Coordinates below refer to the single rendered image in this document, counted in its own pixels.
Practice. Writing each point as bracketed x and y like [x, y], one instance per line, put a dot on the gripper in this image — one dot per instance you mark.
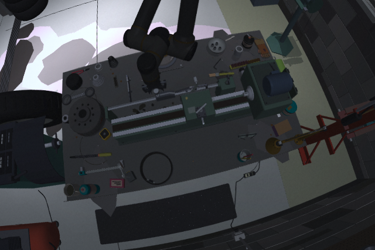
[153, 85]

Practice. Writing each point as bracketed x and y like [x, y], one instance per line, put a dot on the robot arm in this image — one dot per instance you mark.
[146, 7]

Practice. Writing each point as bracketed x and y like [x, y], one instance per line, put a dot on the silver feed rod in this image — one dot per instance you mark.
[193, 88]

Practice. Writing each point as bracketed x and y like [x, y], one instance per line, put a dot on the green lathe carriage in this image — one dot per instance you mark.
[194, 102]

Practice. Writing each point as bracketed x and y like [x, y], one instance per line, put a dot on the silver feed lever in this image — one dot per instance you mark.
[202, 120]

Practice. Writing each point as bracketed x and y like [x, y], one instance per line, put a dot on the red drill bit set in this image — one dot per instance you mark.
[243, 63]

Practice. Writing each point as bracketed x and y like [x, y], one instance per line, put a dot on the silver bar clamp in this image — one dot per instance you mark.
[102, 170]

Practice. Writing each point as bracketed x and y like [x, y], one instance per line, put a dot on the red tool cart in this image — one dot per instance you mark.
[26, 236]

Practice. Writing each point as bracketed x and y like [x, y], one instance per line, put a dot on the black cone spring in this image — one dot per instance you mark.
[112, 62]

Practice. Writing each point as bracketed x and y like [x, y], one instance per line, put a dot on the silver step pulley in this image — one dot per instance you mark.
[98, 80]

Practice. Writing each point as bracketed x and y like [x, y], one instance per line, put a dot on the small silver gear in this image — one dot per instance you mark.
[98, 66]

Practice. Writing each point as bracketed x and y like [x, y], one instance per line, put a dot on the black hex key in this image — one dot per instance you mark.
[216, 64]

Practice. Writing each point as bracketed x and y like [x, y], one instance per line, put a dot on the yellow black square block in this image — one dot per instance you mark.
[105, 133]

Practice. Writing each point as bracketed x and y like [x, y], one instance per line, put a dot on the large dark brake disc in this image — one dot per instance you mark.
[88, 119]

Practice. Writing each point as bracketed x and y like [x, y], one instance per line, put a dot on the green lathe tailstock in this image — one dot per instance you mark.
[227, 86]

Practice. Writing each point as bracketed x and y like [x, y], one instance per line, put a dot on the silver plate with holes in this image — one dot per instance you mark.
[216, 45]

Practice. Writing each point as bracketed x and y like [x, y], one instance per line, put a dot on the black round cap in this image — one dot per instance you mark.
[73, 81]

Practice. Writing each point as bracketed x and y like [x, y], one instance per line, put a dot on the grey round disc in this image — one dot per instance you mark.
[66, 99]

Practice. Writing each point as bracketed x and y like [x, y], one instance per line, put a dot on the white cup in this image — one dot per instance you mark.
[238, 52]

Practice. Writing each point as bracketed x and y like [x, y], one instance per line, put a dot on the silver lathe chuck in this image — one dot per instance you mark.
[250, 93]

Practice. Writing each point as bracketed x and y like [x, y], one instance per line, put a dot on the black cylinder can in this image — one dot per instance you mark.
[248, 41]

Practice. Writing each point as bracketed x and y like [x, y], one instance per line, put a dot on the grey triangle square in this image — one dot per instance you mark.
[246, 134]

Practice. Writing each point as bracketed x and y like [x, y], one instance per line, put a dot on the green lathe body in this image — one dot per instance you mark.
[257, 106]

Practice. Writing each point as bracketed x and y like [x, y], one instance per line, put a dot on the teal cup with pens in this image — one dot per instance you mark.
[244, 157]

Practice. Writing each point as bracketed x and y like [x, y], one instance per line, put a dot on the teal tape roll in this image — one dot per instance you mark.
[88, 189]

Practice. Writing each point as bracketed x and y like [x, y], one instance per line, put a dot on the blue lathe motor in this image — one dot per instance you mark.
[276, 83]

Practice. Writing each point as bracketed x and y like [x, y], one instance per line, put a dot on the large black tyre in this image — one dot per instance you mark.
[29, 100]

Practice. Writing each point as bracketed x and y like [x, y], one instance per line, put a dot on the light green box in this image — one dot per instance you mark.
[279, 65]

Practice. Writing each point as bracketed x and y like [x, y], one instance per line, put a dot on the black floor mat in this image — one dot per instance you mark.
[167, 215]

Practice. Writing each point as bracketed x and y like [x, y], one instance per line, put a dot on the metal cup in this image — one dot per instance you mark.
[69, 190]

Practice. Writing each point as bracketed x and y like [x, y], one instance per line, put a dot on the brass oil can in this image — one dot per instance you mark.
[274, 145]

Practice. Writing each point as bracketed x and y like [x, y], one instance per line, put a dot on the brown cardboard pad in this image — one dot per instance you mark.
[282, 127]

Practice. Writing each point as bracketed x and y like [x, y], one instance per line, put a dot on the teal round disc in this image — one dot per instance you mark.
[290, 109]

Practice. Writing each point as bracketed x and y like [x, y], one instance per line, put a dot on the dark tyre machine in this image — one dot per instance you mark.
[23, 150]

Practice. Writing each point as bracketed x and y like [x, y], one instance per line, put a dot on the grey floor outlet box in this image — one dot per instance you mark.
[239, 235]

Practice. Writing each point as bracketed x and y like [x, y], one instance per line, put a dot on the grey square base plate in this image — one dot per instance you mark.
[171, 62]

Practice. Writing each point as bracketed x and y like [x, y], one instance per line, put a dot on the red shop press frame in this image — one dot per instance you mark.
[331, 133]

